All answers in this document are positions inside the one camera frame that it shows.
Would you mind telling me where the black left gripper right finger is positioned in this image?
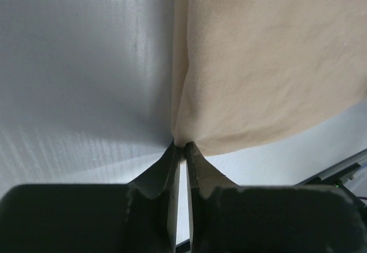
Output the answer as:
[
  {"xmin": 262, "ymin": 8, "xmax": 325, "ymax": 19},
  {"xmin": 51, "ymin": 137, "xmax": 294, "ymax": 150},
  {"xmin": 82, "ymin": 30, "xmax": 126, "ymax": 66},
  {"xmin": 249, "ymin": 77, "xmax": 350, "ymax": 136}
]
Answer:
[{"xmin": 185, "ymin": 142, "xmax": 238, "ymax": 198}]

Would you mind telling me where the aluminium front frame rail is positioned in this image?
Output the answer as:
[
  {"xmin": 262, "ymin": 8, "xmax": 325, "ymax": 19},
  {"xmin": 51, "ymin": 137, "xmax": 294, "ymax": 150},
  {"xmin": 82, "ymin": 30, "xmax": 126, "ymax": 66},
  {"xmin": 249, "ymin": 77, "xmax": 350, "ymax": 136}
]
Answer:
[{"xmin": 317, "ymin": 149, "xmax": 366, "ymax": 177}]

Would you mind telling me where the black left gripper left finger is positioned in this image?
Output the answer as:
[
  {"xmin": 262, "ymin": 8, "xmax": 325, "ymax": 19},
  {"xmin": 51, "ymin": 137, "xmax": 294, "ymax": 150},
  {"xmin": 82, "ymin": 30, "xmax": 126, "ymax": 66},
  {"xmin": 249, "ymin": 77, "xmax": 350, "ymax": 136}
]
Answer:
[{"xmin": 128, "ymin": 142, "xmax": 181, "ymax": 199}]

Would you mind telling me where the beige t shirt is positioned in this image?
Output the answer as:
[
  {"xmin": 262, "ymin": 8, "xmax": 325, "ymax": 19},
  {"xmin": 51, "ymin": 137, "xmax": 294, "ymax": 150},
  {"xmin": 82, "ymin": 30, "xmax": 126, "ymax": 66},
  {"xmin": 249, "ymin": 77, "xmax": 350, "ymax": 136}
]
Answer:
[{"xmin": 171, "ymin": 0, "xmax": 366, "ymax": 155}]

